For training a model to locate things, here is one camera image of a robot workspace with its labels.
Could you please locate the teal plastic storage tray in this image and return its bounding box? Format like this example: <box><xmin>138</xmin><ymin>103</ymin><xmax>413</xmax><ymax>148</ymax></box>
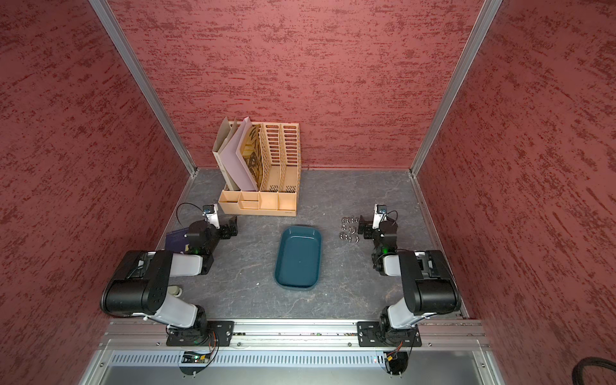
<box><xmin>274</xmin><ymin>226</ymin><xmax>322</xmax><ymax>291</ymax></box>

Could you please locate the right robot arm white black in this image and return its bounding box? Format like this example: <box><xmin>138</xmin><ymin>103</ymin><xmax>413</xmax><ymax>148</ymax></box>
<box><xmin>358</xmin><ymin>213</ymin><xmax>462</xmax><ymax>347</ymax></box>

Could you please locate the beige roll under arm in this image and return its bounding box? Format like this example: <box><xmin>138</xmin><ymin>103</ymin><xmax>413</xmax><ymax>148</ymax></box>
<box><xmin>167</xmin><ymin>286</ymin><xmax>183</xmax><ymax>298</ymax></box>

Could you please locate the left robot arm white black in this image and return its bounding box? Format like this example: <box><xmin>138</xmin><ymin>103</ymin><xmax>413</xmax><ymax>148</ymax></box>
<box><xmin>100</xmin><ymin>216</ymin><xmax>238</xmax><ymax>347</ymax></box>

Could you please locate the beige plastic file organizer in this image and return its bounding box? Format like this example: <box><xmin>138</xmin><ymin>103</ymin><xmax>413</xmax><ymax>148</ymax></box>
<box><xmin>218</xmin><ymin>120</ymin><xmax>302</xmax><ymax>217</ymax></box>

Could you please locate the pink paper folder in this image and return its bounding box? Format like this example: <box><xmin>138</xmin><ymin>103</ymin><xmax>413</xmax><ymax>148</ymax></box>
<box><xmin>221</xmin><ymin>117</ymin><xmax>256</xmax><ymax>192</ymax></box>

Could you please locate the patterned gold black booklet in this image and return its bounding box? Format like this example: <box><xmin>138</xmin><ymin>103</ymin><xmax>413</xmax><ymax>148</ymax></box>
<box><xmin>241</xmin><ymin>124</ymin><xmax>264</xmax><ymax>191</ymax></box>

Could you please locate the brown cardboard folder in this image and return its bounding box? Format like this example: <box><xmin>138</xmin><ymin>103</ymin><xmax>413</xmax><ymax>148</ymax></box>
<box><xmin>213</xmin><ymin>117</ymin><xmax>239</xmax><ymax>191</ymax></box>

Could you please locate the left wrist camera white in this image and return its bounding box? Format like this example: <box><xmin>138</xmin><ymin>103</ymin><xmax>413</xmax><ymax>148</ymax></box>
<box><xmin>202</xmin><ymin>203</ymin><xmax>220</xmax><ymax>229</ymax></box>

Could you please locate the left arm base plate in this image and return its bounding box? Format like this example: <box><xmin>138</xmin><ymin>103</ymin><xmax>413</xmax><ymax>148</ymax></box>
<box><xmin>166</xmin><ymin>321</ymin><xmax>235</xmax><ymax>348</ymax></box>

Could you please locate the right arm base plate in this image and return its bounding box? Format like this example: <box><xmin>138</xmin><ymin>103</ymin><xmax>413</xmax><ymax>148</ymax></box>
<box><xmin>356</xmin><ymin>321</ymin><xmax>422</xmax><ymax>348</ymax></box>

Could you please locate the aluminium front rail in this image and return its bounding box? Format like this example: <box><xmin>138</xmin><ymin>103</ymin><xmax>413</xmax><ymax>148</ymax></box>
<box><xmin>98</xmin><ymin>318</ymin><xmax>492</xmax><ymax>352</ymax></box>

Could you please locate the black cable bottom right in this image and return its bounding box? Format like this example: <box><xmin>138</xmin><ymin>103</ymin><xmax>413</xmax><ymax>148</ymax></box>
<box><xmin>571</xmin><ymin>357</ymin><xmax>616</xmax><ymax>385</ymax></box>

